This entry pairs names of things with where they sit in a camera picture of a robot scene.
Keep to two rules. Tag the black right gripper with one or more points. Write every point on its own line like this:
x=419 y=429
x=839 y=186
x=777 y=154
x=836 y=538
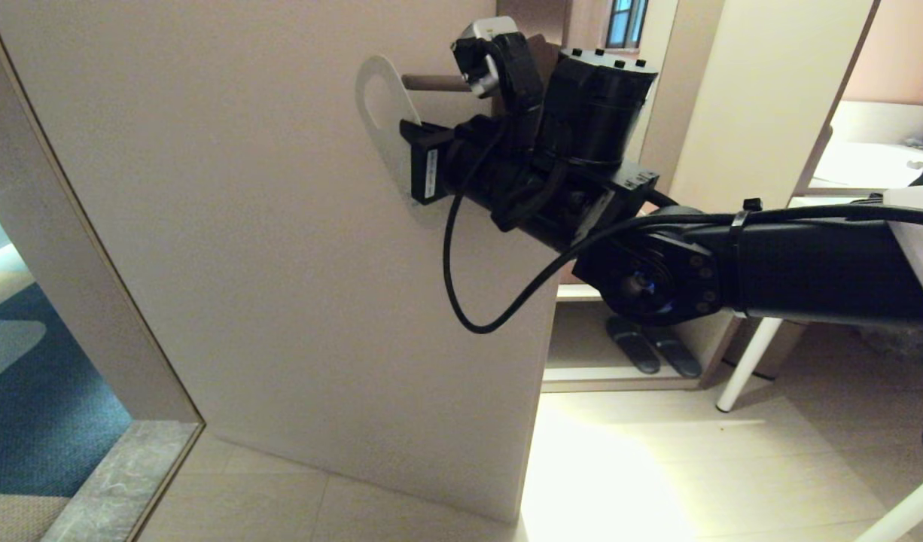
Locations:
x=484 y=177

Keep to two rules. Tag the grey-blue do-not-disturb door sign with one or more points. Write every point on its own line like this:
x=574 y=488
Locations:
x=386 y=113

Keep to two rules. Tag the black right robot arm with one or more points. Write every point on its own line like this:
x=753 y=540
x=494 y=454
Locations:
x=808 y=263

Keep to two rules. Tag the beige wooden door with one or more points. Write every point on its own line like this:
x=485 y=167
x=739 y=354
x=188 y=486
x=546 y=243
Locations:
x=205 y=301

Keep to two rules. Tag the cream wardrobe shelf unit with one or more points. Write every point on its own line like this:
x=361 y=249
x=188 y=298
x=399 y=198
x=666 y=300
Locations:
x=755 y=113

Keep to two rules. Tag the white table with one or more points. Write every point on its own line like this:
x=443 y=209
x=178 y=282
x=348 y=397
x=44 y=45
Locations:
x=747 y=361

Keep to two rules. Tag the beige trash bin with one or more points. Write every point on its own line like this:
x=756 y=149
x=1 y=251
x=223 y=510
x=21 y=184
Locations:
x=785 y=346

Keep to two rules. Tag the white washbasin countertop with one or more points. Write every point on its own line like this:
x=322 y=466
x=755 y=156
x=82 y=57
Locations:
x=860 y=158

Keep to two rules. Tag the grey marble threshold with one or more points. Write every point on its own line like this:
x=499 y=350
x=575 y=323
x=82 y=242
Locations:
x=123 y=482

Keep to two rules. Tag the clear plastic bag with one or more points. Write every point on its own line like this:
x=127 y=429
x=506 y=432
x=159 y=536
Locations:
x=906 y=339

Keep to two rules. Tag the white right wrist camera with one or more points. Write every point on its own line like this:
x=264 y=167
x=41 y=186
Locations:
x=491 y=28

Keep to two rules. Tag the tall wall mirror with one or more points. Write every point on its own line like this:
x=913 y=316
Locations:
x=627 y=22

